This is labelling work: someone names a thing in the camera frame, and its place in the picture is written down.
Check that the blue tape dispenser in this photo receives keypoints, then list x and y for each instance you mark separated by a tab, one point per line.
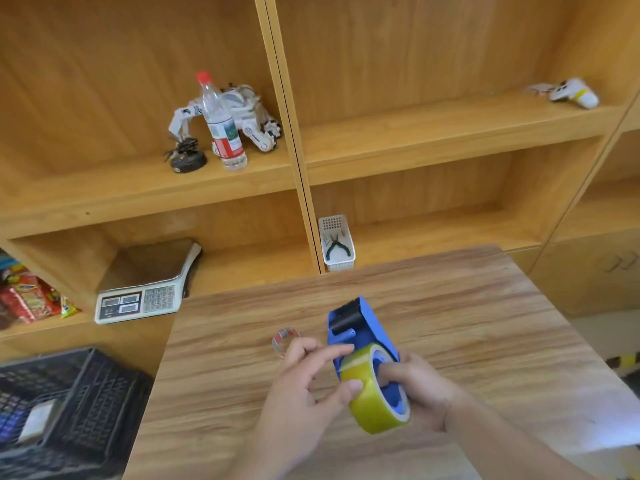
370	324

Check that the white toy robot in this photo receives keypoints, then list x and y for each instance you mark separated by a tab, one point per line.
250	114

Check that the small white box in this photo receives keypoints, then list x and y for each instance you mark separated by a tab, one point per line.
40	419

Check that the blue snack packet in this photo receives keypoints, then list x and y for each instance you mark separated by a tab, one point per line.
6	262

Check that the white plastic basket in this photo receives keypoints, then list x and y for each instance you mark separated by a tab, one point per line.
340	266

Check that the yellow tape roll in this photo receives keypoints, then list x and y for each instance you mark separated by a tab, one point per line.
375	414

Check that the person's right forearm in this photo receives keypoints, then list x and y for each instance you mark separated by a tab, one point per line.
510	444

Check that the person's left hand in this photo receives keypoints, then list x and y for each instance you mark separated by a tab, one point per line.
295	404

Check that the red label water bottle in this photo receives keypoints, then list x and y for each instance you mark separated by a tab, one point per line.
227	139

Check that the yellow snack packet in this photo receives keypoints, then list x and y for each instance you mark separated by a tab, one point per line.
69	308

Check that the small paper card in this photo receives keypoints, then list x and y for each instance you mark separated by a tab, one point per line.
540	88

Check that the red patterned tape core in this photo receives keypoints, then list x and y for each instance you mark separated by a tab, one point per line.
278	339

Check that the person's right hand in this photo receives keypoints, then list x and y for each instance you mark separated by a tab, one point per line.
425	394

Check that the white game controller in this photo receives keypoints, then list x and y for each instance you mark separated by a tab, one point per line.
575	92

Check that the black round spider figure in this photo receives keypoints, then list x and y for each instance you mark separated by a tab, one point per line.
189	162

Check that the red snack packet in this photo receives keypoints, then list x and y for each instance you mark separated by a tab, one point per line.
30	299

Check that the black plastic crate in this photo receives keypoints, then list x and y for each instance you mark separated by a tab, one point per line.
115	394

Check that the wooden shelf unit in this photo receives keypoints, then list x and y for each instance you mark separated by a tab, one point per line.
425	139

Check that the white digital weighing scale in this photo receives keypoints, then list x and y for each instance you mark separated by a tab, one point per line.
145	264

